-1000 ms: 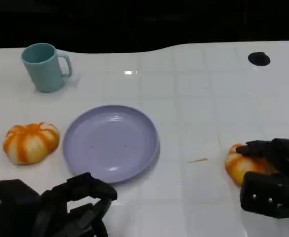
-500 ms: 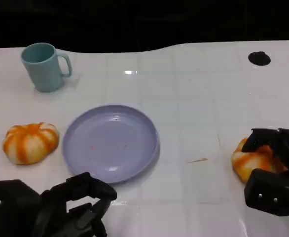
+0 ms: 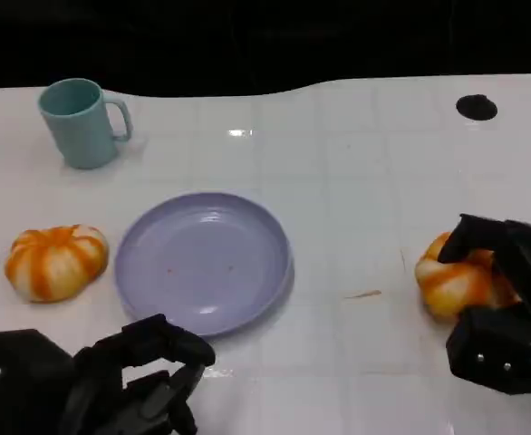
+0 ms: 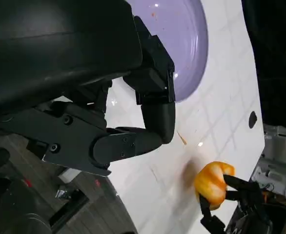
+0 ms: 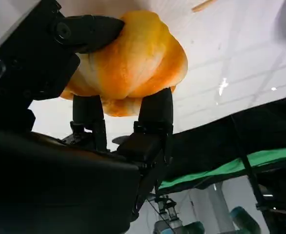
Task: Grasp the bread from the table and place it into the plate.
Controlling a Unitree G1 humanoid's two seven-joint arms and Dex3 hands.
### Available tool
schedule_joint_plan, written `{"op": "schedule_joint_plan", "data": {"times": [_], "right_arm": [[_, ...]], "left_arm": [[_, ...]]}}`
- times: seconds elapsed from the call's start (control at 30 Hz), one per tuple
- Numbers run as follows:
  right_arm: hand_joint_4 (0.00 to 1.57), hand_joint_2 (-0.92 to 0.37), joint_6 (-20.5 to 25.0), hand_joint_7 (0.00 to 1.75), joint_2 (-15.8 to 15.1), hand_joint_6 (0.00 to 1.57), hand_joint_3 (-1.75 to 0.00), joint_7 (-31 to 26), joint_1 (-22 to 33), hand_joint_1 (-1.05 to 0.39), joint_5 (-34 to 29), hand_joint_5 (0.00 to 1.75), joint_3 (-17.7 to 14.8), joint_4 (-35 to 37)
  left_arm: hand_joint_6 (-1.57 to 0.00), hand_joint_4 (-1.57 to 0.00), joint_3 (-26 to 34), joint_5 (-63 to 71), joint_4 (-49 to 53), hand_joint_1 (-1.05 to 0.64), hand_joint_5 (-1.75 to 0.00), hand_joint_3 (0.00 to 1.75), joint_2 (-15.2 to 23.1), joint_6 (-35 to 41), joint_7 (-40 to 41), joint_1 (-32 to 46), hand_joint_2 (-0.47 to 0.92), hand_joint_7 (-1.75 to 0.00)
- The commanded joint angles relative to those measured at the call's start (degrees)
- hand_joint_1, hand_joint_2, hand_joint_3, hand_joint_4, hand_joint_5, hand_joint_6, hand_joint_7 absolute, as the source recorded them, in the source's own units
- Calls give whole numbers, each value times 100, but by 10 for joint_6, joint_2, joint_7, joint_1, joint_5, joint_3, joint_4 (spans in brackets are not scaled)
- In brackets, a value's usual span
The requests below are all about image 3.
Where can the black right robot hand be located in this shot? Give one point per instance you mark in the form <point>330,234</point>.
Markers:
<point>528,258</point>

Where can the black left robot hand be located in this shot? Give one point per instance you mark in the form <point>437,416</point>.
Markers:
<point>150,344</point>

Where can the orange and white bread roll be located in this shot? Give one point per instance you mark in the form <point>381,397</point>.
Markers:
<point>456,285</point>
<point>55,263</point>

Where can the lilac plate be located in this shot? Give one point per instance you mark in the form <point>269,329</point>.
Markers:
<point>202,265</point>

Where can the black round table grommet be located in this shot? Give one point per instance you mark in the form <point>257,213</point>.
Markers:
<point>476,108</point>

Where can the pale green mug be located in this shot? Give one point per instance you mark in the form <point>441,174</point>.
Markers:
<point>82,135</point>

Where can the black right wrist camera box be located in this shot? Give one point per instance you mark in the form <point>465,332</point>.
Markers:
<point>501,349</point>

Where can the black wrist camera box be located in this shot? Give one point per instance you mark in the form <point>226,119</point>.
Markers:
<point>21,380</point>
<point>501,349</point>

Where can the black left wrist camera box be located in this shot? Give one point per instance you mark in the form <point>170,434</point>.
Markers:
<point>21,380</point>

